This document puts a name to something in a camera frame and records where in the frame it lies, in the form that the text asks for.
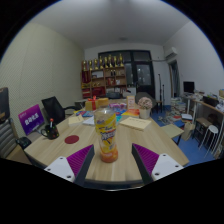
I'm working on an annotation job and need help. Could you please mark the white pot with pink flowers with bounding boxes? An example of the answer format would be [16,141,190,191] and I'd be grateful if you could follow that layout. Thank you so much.
[137,96,154,120]

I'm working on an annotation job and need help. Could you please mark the dark grey chair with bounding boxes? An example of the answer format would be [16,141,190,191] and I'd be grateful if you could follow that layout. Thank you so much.
[134,91,158,108]

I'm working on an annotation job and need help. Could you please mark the cluttered side desk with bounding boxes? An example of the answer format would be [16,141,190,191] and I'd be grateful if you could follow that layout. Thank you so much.
[186,94,224,158]

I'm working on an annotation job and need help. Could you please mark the grey striped office chair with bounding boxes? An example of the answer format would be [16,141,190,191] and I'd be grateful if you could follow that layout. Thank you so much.
[0,87,33,159]

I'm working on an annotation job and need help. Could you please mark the white round stool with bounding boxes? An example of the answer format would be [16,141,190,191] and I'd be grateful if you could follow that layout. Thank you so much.
[198,124,219,158]

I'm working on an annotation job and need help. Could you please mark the purple sign board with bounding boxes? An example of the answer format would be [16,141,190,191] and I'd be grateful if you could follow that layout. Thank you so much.
[17,104,46,136]

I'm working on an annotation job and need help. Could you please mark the light wooden chair seat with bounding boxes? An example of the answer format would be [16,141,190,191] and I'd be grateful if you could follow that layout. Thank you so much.
[161,123,185,139]

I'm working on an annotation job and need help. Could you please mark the white wall air conditioner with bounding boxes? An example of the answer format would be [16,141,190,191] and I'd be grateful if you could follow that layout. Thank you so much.
[163,46,179,60]

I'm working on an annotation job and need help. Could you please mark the black mug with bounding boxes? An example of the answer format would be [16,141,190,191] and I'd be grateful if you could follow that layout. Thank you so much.
[40,124,60,140]

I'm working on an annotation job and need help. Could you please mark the blue snack packet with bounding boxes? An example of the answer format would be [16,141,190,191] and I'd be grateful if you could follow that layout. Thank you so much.
[74,110,94,118]

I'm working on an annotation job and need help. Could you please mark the flat round red coaster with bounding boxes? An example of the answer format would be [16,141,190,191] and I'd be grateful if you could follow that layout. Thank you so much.
[64,134,80,145]

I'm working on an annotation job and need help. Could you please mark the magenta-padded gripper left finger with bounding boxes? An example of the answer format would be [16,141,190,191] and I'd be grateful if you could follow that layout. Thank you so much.
[44,143,96,188]

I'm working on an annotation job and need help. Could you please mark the orange flat book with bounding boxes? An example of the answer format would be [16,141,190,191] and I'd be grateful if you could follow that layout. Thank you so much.
[121,108,141,118]

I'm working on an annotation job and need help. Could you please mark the pink snack packet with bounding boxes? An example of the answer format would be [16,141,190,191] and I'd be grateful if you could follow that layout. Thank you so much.
[109,102,128,111]

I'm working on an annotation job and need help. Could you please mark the pale yellow notebook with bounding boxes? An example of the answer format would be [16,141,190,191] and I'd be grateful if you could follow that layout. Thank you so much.
[119,116,153,132]

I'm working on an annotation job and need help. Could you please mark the yellow paper sheet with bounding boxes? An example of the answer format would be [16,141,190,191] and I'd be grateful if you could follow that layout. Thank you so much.
[68,114,85,126]

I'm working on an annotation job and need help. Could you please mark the black office chair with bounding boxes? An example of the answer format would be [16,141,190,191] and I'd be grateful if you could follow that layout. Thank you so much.
[41,95,79,126]

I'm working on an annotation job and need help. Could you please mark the black computer monitor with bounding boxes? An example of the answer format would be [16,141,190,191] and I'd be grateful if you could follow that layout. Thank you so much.
[182,80,196,94]

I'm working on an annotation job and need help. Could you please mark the brown paper bag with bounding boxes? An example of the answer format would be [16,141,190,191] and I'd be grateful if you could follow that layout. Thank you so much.
[181,121,197,141]

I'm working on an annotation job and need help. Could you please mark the upright orange carton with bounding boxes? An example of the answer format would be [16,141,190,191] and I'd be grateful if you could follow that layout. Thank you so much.
[126,95,137,110]

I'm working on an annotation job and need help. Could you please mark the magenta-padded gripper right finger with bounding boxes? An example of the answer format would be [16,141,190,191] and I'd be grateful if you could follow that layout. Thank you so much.
[131,143,184,185]

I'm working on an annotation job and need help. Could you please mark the wooden shelf unit with trophies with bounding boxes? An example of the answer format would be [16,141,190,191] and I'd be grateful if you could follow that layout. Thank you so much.
[80,53,128,99]

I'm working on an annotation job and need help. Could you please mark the yellow-labelled drink bottle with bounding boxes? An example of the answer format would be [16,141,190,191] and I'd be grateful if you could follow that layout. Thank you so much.
[93,107,119,164]

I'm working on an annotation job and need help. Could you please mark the yellow gift box red ribbon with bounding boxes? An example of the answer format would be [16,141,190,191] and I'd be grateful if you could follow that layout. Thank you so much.
[84,96,110,112]

